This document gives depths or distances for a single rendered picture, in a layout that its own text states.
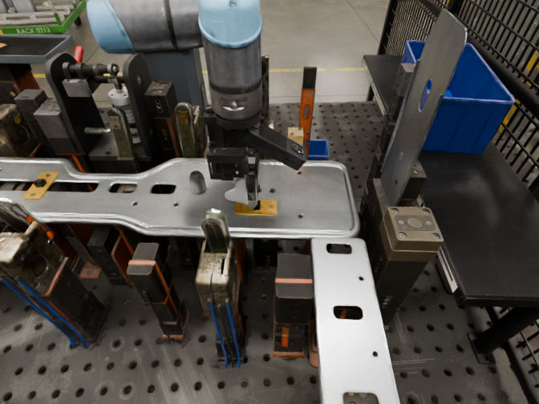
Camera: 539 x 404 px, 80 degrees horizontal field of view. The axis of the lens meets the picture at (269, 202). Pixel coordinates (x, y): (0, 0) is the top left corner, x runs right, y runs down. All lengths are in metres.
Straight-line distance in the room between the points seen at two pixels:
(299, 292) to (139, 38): 0.45
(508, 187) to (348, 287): 0.41
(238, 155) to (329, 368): 0.34
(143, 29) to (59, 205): 0.41
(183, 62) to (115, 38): 0.64
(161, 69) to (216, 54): 0.76
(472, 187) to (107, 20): 0.69
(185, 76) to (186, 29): 0.67
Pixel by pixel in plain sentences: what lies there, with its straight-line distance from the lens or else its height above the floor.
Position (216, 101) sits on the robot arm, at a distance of 0.48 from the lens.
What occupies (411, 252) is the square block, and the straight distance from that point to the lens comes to 0.60.
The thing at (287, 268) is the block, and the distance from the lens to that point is 0.59.
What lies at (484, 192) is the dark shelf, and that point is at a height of 1.03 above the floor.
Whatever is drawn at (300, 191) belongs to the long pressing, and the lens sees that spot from 0.69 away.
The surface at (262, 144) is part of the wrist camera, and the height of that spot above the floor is 1.17.
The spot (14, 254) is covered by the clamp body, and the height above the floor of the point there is 1.04.
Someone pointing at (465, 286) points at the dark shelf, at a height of 1.03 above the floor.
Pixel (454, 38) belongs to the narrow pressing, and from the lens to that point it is 0.53.
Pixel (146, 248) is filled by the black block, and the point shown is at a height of 0.99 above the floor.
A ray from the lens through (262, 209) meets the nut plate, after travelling 0.64.
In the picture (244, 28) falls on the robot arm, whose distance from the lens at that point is 0.43.
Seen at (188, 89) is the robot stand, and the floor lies 0.94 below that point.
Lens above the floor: 1.48
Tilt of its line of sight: 46 degrees down
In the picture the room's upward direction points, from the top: straight up
